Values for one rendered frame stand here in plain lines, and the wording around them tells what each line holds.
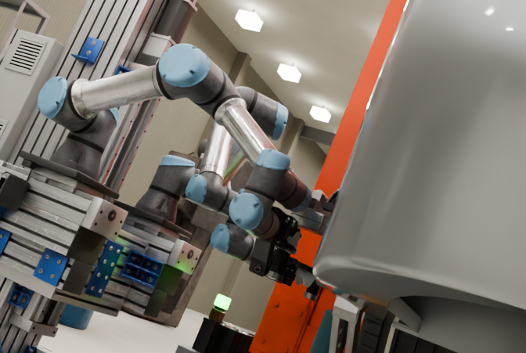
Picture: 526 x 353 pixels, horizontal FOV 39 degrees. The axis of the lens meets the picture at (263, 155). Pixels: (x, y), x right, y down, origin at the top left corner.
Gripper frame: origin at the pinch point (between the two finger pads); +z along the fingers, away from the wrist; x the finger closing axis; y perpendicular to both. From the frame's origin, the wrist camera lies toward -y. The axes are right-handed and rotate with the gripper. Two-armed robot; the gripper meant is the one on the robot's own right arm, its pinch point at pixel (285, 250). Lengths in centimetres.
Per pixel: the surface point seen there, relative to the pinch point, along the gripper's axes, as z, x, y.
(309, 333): 60, 3, -17
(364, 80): 60, 19, 74
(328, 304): 62, 1, -6
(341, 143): 60, 18, 48
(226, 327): 62, 32, -27
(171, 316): 743, 392, -72
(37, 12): 194, 308, 109
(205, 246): 752, 391, 33
